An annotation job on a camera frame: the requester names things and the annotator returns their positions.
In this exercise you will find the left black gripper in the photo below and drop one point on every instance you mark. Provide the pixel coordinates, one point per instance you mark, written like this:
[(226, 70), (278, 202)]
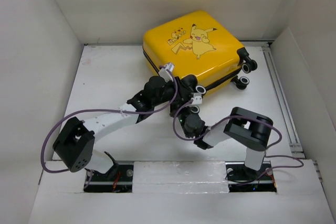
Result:
[(183, 93)]

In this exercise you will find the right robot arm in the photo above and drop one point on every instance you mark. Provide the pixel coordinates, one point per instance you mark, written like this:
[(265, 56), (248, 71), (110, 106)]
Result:
[(248, 128)]

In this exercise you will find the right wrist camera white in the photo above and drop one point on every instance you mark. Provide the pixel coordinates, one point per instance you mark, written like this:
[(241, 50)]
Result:
[(196, 98)]

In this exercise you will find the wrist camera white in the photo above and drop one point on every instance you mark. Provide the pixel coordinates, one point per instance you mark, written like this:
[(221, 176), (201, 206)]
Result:
[(165, 72), (196, 98)]

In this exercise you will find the white foam board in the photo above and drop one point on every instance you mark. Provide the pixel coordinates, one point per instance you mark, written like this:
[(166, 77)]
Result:
[(196, 177)]

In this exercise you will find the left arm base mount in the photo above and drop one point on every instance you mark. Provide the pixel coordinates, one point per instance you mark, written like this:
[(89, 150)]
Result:
[(118, 179)]

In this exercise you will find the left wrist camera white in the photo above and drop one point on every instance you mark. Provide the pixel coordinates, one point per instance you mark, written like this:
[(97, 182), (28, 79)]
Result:
[(165, 72)]

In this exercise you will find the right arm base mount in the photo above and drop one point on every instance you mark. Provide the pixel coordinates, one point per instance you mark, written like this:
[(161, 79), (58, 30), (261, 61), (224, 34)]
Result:
[(242, 179)]

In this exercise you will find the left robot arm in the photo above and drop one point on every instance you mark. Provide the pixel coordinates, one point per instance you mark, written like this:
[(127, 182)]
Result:
[(75, 142)]

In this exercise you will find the yellow hard-shell suitcase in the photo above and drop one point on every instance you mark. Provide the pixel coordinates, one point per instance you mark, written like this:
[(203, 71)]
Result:
[(198, 44)]

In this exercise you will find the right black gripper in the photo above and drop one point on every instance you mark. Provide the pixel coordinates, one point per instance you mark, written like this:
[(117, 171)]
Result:
[(189, 108)]

